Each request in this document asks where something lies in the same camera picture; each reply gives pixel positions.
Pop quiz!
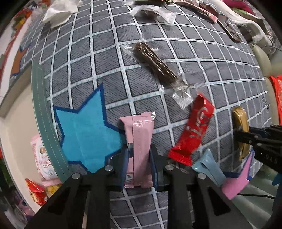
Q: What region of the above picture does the long red snack bar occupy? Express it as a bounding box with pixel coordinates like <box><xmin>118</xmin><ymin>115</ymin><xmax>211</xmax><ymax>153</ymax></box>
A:
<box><xmin>168</xmin><ymin>94</ymin><xmax>215</xmax><ymax>166</ymax></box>

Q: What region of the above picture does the light blue snack packet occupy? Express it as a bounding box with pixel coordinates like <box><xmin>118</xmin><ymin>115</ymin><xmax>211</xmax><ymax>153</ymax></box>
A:
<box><xmin>192</xmin><ymin>149</ymin><xmax>226</xmax><ymax>187</ymax></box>

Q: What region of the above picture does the clear wrapped chocolate stick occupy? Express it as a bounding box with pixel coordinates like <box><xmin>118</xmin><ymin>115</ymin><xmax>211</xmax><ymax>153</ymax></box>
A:
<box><xmin>121</xmin><ymin>36</ymin><xmax>194</xmax><ymax>109</ymax></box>

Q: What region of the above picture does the white tray box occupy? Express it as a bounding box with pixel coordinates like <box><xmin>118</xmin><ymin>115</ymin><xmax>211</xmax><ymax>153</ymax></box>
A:
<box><xmin>0</xmin><ymin>59</ymin><xmax>73</xmax><ymax>214</ymax></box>

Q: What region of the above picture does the grey checkered mat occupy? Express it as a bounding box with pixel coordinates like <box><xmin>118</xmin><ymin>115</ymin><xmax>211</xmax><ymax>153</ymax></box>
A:
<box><xmin>10</xmin><ymin>0</ymin><xmax>272</xmax><ymax>229</ymax></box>

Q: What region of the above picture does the pink wafer packet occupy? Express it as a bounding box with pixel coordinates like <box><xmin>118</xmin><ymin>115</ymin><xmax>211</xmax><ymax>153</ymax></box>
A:
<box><xmin>120</xmin><ymin>112</ymin><xmax>156</xmax><ymax>188</ymax></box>

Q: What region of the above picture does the clear wrapped dark candy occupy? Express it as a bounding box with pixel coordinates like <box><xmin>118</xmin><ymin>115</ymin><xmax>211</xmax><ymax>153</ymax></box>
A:
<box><xmin>130</xmin><ymin>4</ymin><xmax>176</xmax><ymax>24</ymax></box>

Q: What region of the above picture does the pink white snack packet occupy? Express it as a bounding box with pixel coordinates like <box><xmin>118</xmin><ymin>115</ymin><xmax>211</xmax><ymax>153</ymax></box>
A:
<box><xmin>31</xmin><ymin>134</ymin><xmax>62</xmax><ymax>187</ymax></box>

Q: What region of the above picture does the gold snack bar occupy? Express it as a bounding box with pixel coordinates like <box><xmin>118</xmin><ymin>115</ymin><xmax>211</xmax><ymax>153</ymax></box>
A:
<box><xmin>232</xmin><ymin>106</ymin><xmax>250</xmax><ymax>161</ymax></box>

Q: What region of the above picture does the white crumpled tissue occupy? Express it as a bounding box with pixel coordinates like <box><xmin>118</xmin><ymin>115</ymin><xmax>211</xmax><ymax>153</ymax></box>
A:
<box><xmin>42</xmin><ymin>0</ymin><xmax>83</xmax><ymax>28</ymax></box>

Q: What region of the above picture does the pink long snack packet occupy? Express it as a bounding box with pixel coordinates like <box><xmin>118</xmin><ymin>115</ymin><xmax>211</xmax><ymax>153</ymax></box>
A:
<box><xmin>173</xmin><ymin>0</ymin><xmax>218</xmax><ymax>23</ymax></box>

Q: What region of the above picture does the yellow rice cracker packet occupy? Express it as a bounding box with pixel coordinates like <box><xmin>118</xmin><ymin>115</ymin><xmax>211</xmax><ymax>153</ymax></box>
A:
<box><xmin>45</xmin><ymin>184</ymin><xmax>62</xmax><ymax>198</ymax></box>

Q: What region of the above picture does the red round-logo snack bag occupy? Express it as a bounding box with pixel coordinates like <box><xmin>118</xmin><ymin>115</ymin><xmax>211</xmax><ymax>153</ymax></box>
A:
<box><xmin>25</xmin><ymin>178</ymin><xmax>48</xmax><ymax>206</ymax></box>

